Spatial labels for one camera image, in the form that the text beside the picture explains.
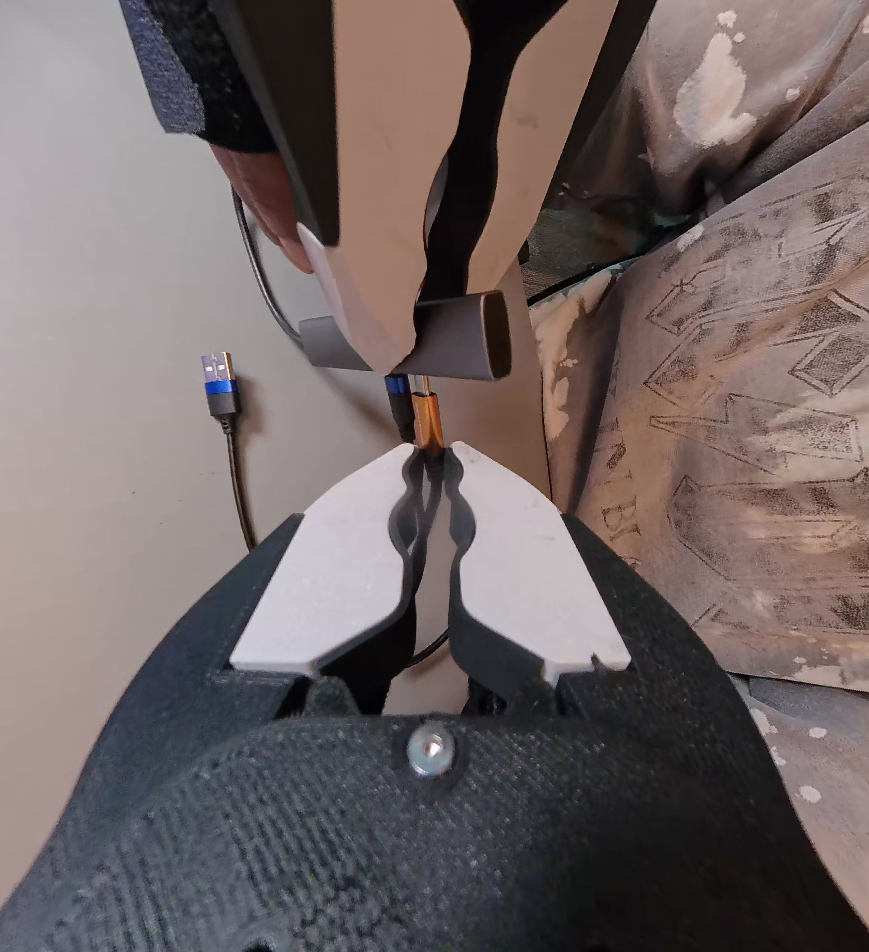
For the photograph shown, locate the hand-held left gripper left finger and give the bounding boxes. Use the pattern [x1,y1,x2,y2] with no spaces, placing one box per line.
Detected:
[230,444,420,711]

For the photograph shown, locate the blue usb cable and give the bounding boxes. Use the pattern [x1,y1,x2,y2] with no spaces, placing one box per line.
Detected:
[200,352,435,555]

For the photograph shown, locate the person's right hand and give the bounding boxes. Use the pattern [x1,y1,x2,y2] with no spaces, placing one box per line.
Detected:
[208,143,318,275]

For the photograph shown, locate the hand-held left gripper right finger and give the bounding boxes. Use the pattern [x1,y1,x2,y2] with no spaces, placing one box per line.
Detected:
[444,441,632,711]

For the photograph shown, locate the orange usb-c cable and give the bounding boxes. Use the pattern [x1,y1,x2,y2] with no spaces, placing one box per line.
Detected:
[410,374,449,536]

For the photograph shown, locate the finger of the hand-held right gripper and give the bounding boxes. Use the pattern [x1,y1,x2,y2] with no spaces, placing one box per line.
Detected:
[427,0,658,300]
[211,0,480,374]

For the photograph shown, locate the person's grey printed trousers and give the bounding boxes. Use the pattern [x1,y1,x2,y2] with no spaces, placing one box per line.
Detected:
[523,0,869,946]

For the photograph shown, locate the grey usb hub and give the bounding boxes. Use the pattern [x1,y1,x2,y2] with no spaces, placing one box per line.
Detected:
[232,186,513,382]

